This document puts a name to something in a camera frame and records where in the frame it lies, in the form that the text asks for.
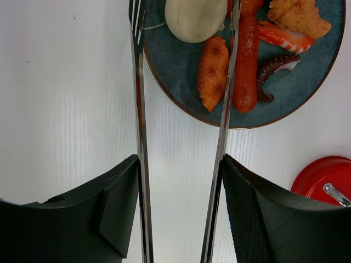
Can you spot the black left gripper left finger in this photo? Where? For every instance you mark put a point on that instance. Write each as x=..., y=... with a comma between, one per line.
x=91, y=223

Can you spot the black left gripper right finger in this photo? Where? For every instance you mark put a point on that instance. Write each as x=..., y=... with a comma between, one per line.
x=271, y=224

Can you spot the red sausage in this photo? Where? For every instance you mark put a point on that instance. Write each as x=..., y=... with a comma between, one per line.
x=245, y=91

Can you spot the fried battered food piece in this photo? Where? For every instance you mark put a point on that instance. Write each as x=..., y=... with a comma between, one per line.
x=298, y=15

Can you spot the white steamed bun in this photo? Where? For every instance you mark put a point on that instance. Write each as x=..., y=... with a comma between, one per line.
x=194, y=21

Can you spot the red tin lid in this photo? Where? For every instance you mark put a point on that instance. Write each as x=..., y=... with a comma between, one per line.
x=331, y=169

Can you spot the grilled chicken wing piece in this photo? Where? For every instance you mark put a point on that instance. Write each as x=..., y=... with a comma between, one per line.
x=212, y=72

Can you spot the dark octopus tentacle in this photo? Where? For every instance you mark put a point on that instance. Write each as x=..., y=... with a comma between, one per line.
x=268, y=68

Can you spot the red white shrimp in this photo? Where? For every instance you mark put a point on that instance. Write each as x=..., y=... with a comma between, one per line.
x=291, y=41

